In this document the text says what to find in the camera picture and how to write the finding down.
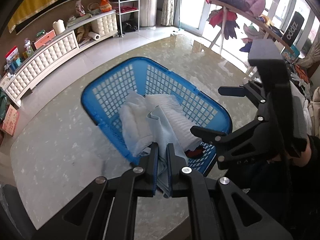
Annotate paper towel roll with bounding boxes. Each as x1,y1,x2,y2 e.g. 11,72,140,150
88,31,100,41

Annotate blue plastic laundry basket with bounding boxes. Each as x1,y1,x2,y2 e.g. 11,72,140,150
81,57,232,175

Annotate tall grey air conditioner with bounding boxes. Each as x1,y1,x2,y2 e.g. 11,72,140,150
140,0,157,27

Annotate orange bag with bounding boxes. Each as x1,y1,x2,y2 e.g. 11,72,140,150
99,0,112,12

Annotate red white gift box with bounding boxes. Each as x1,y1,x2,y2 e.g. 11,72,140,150
5,46,20,64

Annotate pink drawer box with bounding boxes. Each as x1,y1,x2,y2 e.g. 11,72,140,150
34,29,56,49

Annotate pink cardboard box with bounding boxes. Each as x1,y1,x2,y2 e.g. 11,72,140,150
1,105,20,136

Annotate white tufted TV cabinet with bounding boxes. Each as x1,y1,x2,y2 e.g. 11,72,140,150
1,10,118,108

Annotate light blue towel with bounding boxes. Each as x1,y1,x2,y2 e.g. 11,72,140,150
146,106,188,198

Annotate person's right hand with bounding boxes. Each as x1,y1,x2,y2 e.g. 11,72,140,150
267,135,312,167

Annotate green plastic bag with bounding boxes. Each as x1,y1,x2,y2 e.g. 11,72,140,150
0,88,8,123

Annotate beige patterned curtain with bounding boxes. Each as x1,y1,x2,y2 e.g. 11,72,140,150
161,0,175,26

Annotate white plastic jug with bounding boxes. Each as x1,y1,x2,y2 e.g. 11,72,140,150
53,19,65,35

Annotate white quilted cloth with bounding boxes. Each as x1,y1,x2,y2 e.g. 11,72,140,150
119,90,201,157

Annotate wooden clothes drying rack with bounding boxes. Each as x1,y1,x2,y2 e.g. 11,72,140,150
190,0,296,55

